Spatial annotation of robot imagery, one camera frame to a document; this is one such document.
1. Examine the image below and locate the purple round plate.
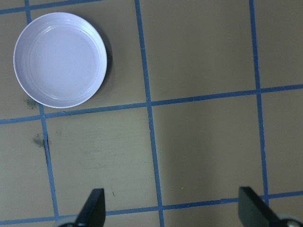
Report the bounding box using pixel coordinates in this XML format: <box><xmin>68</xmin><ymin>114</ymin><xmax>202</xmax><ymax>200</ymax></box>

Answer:
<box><xmin>13</xmin><ymin>11</ymin><xmax>108</xmax><ymax>109</ymax></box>

